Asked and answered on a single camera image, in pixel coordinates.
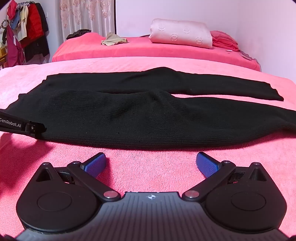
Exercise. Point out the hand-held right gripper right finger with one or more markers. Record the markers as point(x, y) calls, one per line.
point(206, 165)

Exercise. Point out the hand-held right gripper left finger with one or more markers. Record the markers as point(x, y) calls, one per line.
point(97, 163)

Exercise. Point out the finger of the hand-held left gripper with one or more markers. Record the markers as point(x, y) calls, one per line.
point(34, 128)

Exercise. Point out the black knit pants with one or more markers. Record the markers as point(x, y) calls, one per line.
point(115, 111)

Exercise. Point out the pink fleece blanket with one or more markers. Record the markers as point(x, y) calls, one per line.
point(150, 166)

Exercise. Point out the yellow wooden furniture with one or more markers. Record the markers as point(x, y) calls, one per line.
point(2, 56)

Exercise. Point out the magenta hanging garment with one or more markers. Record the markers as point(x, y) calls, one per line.
point(13, 49)

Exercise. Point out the black hanging garment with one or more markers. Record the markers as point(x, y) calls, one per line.
point(39, 49)

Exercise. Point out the cream hanging shirt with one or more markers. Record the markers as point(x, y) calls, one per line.
point(23, 26)

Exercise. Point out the blue hanging garment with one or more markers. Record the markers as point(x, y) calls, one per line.
point(15, 23)

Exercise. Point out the dark crumpled cloth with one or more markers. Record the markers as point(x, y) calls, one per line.
point(77, 33)

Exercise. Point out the red hanging jacket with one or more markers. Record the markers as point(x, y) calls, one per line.
point(34, 20)

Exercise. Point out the beige crumpled cloth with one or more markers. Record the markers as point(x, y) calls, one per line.
point(114, 39)

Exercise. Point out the pink covered bed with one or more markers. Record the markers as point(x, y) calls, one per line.
point(138, 49)

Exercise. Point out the white lace curtain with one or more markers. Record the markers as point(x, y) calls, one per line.
point(81, 16)

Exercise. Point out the folded pink blanket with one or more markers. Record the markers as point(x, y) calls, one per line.
point(224, 40)

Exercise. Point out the pale pink embossed pillow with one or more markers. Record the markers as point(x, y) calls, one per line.
point(180, 32)

